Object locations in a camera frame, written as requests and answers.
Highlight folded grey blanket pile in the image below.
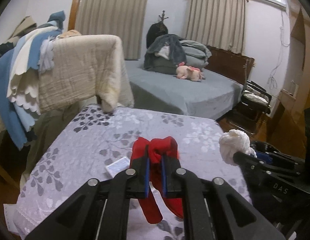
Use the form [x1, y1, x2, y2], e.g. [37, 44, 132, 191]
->
[143, 34, 212, 75]

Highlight wooden coat stand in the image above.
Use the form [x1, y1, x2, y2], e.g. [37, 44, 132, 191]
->
[146, 10, 168, 49]

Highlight brown wooden wardrobe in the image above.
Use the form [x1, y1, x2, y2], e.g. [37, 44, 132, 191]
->
[266, 0, 310, 159]

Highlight beige quilt over chair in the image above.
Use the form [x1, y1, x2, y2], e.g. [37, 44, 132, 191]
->
[39, 35, 134, 114]

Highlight grey floral quilt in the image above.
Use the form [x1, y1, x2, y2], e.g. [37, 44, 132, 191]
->
[13, 105, 250, 238]

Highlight bed with grey sheet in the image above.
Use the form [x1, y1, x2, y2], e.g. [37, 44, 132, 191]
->
[127, 65, 243, 120]

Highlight blue white cloth pile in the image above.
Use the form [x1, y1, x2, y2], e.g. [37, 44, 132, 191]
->
[0, 11, 65, 149]

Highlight dark wooden headboard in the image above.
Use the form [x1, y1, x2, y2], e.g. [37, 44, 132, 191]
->
[205, 46, 255, 85]

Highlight red sock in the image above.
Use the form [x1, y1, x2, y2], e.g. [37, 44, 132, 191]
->
[130, 137, 184, 224]

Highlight hanging white cables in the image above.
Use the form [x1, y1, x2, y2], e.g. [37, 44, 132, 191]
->
[267, 10, 291, 98]

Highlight black metal chair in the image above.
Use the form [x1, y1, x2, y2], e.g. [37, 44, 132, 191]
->
[227, 80, 272, 135]

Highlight beige curtain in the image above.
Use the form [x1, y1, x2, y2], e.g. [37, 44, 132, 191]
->
[75, 0, 147, 60]
[184, 0, 247, 54]

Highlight right beige curtain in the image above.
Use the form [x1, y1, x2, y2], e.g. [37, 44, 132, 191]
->
[184, 0, 247, 54]

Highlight white printed box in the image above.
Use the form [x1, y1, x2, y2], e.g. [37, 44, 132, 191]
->
[105, 157, 130, 178]

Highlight pink plush pig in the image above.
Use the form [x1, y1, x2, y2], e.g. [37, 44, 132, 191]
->
[176, 65, 204, 82]

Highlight left beige curtain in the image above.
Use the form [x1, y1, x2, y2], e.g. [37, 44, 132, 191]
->
[75, 0, 147, 60]

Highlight white tissue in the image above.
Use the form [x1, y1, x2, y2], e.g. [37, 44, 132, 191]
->
[219, 129, 257, 166]

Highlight black lined trash bin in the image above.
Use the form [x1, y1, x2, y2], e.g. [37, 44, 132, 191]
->
[249, 139, 307, 165]

